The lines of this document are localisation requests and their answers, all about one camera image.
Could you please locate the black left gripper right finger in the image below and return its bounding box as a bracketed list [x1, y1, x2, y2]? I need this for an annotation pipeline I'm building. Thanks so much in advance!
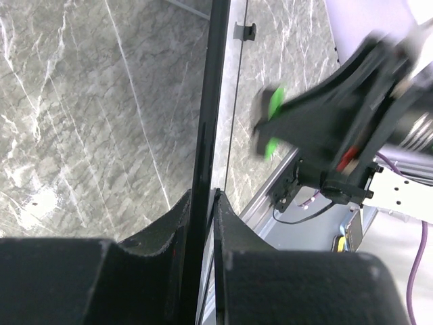
[213, 191, 408, 324]

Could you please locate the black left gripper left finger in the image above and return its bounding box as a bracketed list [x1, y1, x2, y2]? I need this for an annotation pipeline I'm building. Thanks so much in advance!
[1, 192, 190, 324]

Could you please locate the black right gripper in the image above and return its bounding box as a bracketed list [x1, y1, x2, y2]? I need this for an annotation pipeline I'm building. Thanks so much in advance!
[260, 34, 432, 176]

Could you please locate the black framed whiteboard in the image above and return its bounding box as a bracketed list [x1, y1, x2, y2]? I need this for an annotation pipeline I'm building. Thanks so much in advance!
[179, 1, 248, 324]

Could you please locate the yellow black handheld device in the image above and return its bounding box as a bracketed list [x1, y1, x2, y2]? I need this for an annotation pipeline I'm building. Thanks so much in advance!
[334, 211, 363, 253]

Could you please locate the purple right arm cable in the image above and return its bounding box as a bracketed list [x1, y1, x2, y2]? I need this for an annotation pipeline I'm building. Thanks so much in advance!
[375, 152, 430, 325]

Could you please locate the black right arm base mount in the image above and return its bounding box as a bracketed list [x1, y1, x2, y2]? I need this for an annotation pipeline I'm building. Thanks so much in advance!
[268, 158, 384, 213]

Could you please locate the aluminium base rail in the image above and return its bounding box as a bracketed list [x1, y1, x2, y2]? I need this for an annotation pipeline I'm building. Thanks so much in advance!
[201, 150, 359, 324]

